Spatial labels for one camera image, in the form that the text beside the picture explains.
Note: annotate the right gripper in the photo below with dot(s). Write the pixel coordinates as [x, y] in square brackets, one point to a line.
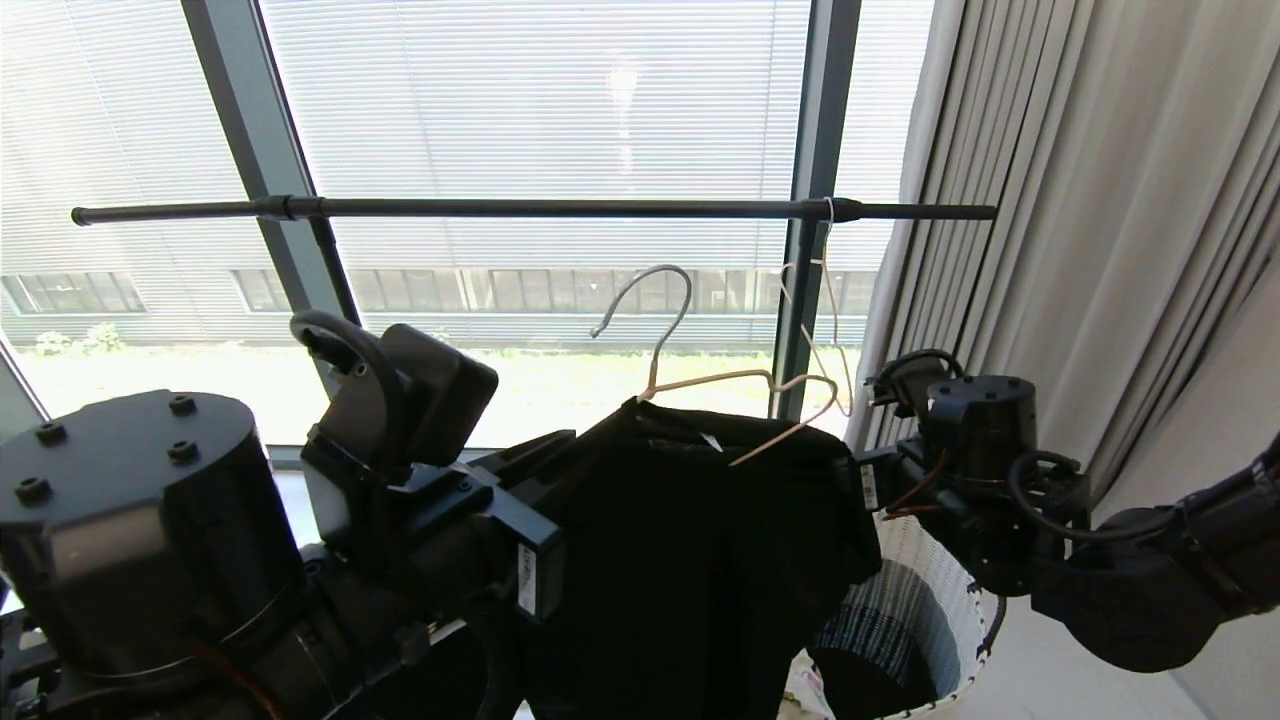
[895, 480]

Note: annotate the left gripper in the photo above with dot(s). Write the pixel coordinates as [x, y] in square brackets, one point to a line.
[450, 540]

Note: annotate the pink clothes hanger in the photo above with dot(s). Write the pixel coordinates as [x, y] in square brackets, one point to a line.
[824, 262]
[700, 382]

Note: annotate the black garment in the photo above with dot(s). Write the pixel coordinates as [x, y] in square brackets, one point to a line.
[700, 580]

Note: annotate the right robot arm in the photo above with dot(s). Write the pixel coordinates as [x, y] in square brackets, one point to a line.
[1150, 580]

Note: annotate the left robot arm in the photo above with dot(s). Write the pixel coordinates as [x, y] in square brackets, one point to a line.
[130, 520]

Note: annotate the white laundry basket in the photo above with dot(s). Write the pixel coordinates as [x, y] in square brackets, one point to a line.
[940, 590]

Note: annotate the black clothes rack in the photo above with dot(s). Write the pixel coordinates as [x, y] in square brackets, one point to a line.
[550, 208]

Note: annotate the cream printed garment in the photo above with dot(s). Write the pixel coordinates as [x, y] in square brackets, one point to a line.
[805, 690]

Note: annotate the beige curtain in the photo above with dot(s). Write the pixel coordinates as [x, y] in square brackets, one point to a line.
[1080, 200]

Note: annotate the window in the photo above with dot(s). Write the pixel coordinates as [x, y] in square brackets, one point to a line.
[250, 130]

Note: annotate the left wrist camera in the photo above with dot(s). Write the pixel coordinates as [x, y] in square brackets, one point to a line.
[440, 390]

